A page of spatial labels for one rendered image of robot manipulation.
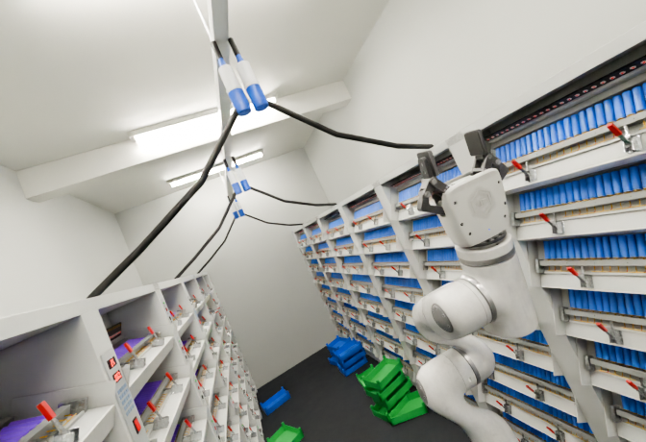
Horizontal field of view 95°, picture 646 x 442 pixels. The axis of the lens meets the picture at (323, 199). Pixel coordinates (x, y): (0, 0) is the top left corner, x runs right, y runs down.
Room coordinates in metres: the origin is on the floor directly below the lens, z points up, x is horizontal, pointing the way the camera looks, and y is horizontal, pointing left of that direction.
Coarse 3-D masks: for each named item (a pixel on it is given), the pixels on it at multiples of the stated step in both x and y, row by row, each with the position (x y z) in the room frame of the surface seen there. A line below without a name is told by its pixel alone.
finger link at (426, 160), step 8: (424, 152) 0.44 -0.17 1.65; (432, 152) 0.44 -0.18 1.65; (424, 160) 0.44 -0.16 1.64; (432, 160) 0.44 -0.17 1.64; (424, 168) 0.45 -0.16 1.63; (432, 168) 0.44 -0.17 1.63; (424, 176) 0.46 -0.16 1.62; (432, 176) 0.45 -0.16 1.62; (424, 184) 0.45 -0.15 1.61; (424, 192) 0.45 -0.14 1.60
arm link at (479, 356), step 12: (420, 300) 0.80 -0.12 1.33; (420, 312) 0.76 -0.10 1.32; (420, 324) 0.79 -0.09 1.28; (432, 336) 0.80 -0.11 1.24; (468, 336) 0.82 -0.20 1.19; (456, 348) 0.84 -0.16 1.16; (468, 348) 0.81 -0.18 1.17; (480, 348) 0.81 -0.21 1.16; (468, 360) 0.81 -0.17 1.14; (480, 360) 0.80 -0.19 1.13; (492, 360) 0.82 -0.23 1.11; (480, 372) 0.80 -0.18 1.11; (492, 372) 0.82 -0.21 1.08
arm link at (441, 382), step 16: (448, 352) 0.84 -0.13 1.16; (432, 368) 0.81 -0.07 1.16; (448, 368) 0.80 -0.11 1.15; (464, 368) 0.80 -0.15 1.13; (416, 384) 0.83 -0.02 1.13; (432, 384) 0.79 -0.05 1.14; (448, 384) 0.78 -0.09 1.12; (464, 384) 0.79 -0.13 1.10; (432, 400) 0.78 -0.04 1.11; (448, 400) 0.77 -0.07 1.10; (464, 400) 0.79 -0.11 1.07; (448, 416) 0.77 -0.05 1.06; (464, 416) 0.76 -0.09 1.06; (480, 416) 0.77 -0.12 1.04; (496, 416) 0.78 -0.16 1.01; (480, 432) 0.75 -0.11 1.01; (496, 432) 0.75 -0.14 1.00; (512, 432) 0.77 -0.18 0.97
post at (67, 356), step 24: (96, 312) 0.77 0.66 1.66; (48, 336) 0.67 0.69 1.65; (72, 336) 0.68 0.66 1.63; (96, 336) 0.72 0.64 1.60; (0, 360) 0.64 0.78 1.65; (24, 360) 0.65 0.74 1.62; (48, 360) 0.66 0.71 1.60; (72, 360) 0.68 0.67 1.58; (96, 360) 0.69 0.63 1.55; (0, 384) 0.63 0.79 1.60; (24, 384) 0.65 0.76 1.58; (48, 384) 0.66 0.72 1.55; (72, 384) 0.67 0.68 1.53; (0, 408) 0.63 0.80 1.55; (120, 432) 0.69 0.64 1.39
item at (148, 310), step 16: (128, 304) 1.31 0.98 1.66; (144, 304) 1.33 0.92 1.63; (160, 304) 1.35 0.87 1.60; (112, 320) 1.29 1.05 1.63; (128, 320) 1.30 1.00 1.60; (144, 320) 1.32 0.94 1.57; (160, 320) 1.34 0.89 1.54; (176, 336) 1.39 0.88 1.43; (176, 352) 1.35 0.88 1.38; (160, 368) 1.32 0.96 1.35; (192, 384) 1.35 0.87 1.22; (192, 400) 1.34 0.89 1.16; (208, 416) 1.37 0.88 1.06; (208, 432) 1.34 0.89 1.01
